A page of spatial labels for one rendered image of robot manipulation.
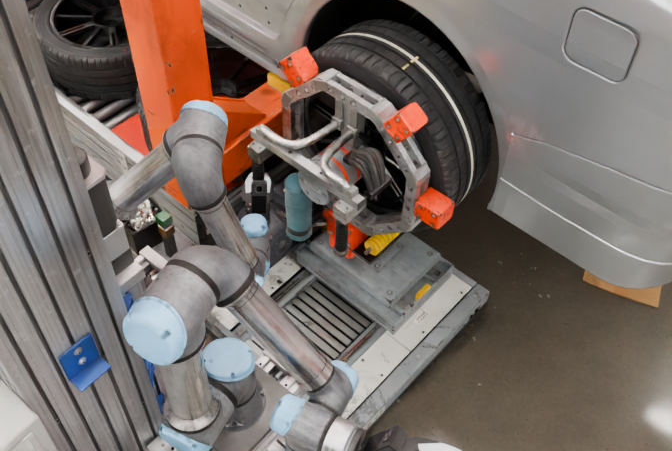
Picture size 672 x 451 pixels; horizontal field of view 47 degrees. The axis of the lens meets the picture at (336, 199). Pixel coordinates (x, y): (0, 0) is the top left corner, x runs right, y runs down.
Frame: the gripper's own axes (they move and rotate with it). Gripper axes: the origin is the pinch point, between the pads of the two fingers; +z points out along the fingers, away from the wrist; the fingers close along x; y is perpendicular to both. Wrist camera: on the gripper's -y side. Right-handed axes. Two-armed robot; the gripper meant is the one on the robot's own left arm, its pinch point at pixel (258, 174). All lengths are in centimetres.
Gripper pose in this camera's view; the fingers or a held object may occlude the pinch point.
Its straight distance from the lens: 239.5
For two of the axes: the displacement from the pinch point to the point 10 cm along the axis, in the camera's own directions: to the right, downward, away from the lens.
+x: 10.0, -0.2, 0.4
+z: -0.4, -7.5, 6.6
